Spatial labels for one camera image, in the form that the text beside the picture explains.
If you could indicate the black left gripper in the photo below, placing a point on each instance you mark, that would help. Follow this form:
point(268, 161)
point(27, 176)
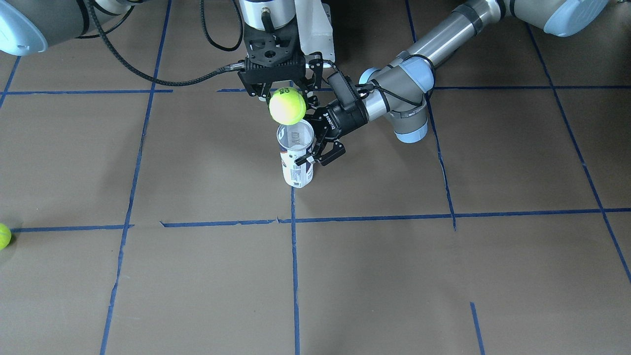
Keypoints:
point(346, 120)

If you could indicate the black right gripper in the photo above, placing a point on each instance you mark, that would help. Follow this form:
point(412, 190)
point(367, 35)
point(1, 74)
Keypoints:
point(252, 90)

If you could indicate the clear tennis ball can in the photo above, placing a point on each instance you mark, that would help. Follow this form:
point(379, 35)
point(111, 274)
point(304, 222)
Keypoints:
point(295, 143)

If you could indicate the yellow Wilson tennis ball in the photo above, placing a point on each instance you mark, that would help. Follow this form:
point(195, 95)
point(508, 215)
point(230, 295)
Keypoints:
point(287, 106)

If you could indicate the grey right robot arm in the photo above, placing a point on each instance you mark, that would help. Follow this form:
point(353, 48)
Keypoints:
point(32, 26)

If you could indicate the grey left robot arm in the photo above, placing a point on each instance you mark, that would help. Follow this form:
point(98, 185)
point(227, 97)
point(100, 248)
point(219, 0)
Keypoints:
point(402, 88)

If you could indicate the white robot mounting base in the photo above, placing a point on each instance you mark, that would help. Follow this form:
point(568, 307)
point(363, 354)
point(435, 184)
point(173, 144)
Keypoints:
point(315, 29)

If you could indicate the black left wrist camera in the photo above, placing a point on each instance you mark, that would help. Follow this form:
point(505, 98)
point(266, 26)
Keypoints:
point(344, 91)

